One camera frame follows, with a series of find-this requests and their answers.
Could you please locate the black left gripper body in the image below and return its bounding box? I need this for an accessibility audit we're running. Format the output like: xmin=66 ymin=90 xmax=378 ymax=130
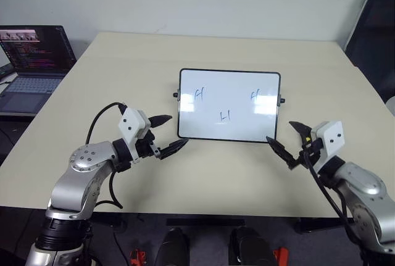
xmin=135 ymin=118 xmax=164 ymax=160

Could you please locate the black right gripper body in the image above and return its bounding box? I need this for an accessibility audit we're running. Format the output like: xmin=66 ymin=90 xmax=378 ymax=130
xmin=297 ymin=132 xmax=325 ymax=170

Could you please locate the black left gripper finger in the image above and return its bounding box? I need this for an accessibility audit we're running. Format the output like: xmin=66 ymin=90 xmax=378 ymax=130
xmin=149 ymin=114 xmax=173 ymax=129
xmin=159 ymin=138 xmax=189 ymax=160

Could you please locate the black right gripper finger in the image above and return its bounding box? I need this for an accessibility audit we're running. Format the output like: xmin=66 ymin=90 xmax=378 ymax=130
xmin=265 ymin=136 xmax=302 ymax=171
xmin=288 ymin=120 xmax=314 ymax=144

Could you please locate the black-framed tabletop whiteboard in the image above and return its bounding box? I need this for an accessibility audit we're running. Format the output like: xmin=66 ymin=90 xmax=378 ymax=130
xmin=172 ymin=68 xmax=286 ymax=144

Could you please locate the dark rounded shape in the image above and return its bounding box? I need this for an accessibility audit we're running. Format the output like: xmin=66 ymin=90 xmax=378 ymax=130
xmin=154 ymin=227 xmax=190 ymax=266
xmin=228 ymin=225 xmax=278 ymax=266

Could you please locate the red plastic piece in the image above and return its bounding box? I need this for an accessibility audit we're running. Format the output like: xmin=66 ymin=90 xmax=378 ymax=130
xmin=128 ymin=247 xmax=148 ymax=266
xmin=272 ymin=246 xmax=289 ymax=266

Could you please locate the black office chair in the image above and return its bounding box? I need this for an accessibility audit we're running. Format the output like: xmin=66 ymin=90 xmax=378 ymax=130
xmin=343 ymin=0 xmax=395 ymax=104

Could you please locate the open grey laptop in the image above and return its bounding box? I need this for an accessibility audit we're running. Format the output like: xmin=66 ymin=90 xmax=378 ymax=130
xmin=0 ymin=25 xmax=78 ymax=117

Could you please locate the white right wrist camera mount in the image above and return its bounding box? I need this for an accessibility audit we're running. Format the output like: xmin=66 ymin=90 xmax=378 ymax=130
xmin=310 ymin=120 xmax=345 ymax=168

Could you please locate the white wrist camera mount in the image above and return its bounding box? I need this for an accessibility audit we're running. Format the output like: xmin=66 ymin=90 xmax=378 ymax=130
xmin=310 ymin=120 xmax=345 ymax=168
xmin=118 ymin=107 xmax=149 ymax=164

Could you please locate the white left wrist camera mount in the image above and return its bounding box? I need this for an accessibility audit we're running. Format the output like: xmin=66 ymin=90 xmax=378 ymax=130
xmin=118 ymin=107 xmax=149 ymax=164

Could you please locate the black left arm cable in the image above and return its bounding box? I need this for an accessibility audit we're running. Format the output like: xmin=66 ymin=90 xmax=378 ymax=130
xmin=85 ymin=102 xmax=128 ymax=210

